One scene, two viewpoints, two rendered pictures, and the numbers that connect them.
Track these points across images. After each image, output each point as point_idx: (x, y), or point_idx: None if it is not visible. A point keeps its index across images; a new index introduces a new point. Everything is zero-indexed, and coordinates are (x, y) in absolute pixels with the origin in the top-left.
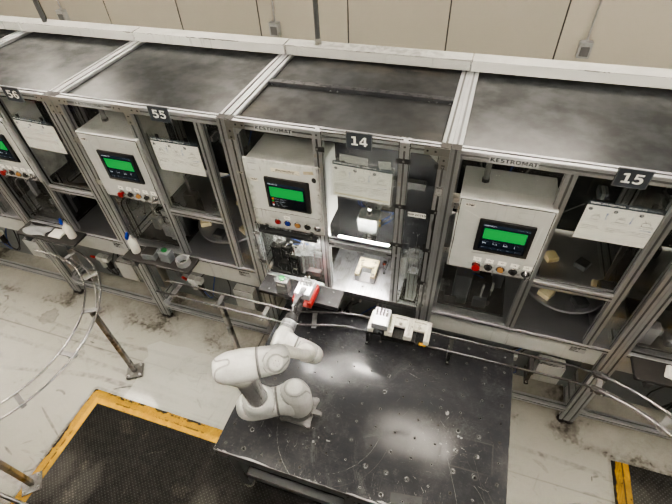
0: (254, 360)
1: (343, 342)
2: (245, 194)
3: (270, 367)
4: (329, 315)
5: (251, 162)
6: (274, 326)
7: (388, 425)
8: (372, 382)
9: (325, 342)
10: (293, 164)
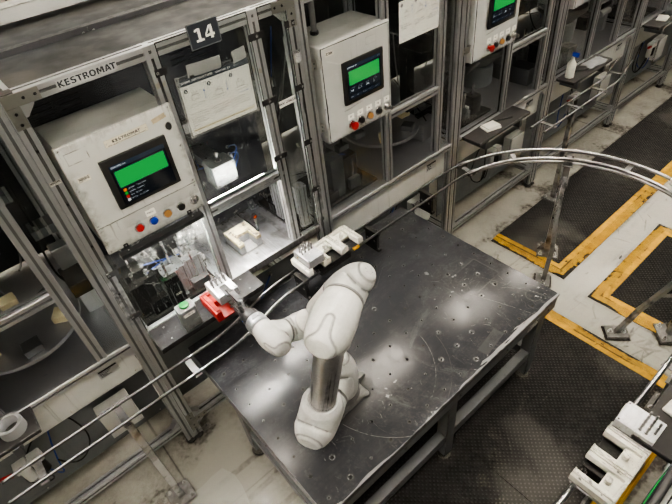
0: (348, 290)
1: None
2: (75, 218)
3: (369, 277)
4: None
5: (71, 151)
6: (211, 377)
7: (411, 321)
8: None
9: None
10: (134, 116)
